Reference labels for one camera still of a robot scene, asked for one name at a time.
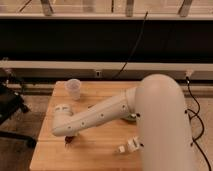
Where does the green round plate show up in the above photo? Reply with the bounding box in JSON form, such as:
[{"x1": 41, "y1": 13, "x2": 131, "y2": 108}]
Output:
[{"x1": 123, "y1": 114, "x2": 136, "y2": 122}]

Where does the black office chair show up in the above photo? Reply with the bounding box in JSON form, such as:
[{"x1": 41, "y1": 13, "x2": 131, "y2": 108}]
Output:
[{"x1": 0, "y1": 68, "x2": 37, "y2": 148}]

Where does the clear plastic cup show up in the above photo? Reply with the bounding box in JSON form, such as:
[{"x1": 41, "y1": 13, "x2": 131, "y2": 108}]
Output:
[{"x1": 65, "y1": 79, "x2": 81, "y2": 100}]

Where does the black hanging cable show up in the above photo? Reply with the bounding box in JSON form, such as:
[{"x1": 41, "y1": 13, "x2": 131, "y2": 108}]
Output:
[{"x1": 112, "y1": 10, "x2": 150, "y2": 80}]

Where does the white wall outlet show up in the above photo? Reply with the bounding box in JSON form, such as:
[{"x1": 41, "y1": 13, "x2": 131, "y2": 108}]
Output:
[{"x1": 96, "y1": 71, "x2": 101, "y2": 78}]

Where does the white plastic bottle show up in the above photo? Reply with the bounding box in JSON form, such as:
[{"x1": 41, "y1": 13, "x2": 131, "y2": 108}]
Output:
[{"x1": 118, "y1": 137, "x2": 140, "y2": 154}]

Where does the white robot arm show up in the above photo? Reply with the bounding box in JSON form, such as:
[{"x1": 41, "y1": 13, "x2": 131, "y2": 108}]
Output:
[{"x1": 52, "y1": 74, "x2": 197, "y2": 171}]

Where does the black floor cable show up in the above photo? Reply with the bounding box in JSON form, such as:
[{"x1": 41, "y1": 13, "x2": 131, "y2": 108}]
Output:
[{"x1": 185, "y1": 76, "x2": 213, "y2": 171}]

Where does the red chili pepper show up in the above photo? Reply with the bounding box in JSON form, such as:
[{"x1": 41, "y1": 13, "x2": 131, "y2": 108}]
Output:
[{"x1": 64, "y1": 136, "x2": 75, "y2": 147}]

